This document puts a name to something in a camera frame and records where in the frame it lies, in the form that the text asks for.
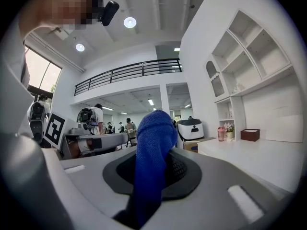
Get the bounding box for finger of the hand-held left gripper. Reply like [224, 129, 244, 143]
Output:
[78, 132, 130, 153]

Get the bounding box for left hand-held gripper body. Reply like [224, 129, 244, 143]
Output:
[43, 113, 80, 160]

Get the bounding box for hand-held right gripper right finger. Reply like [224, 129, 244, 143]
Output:
[145, 148, 295, 230]

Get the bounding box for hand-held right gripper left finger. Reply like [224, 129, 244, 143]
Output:
[59, 149, 139, 230]

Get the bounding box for blue cloth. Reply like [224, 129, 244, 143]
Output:
[133, 109, 178, 228]

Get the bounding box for white desk with drawers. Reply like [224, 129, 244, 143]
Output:
[198, 137, 306, 194]

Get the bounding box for brown cardboard box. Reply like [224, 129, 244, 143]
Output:
[182, 140, 200, 154]

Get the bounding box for pink tumbler cup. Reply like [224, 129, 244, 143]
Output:
[217, 126, 226, 142]

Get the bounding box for large window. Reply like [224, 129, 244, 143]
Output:
[24, 46, 63, 98]

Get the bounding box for pink flowers in pot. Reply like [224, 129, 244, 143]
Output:
[223, 122, 235, 140]

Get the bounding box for brown tissue box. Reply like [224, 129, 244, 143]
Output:
[240, 128, 261, 142]

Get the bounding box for white robot with black lid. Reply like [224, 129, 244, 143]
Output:
[176, 118, 206, 143]

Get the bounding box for person's light grey shirt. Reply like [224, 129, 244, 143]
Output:
[0, 30, 33, 138]

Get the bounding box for black balcony railing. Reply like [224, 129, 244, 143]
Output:
[74, 58, 182, 97]

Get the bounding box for white shelf hutch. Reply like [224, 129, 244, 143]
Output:
[205, 10, 296, 138]

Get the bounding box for black head camera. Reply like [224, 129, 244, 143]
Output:
[99, 0, 120, 27]

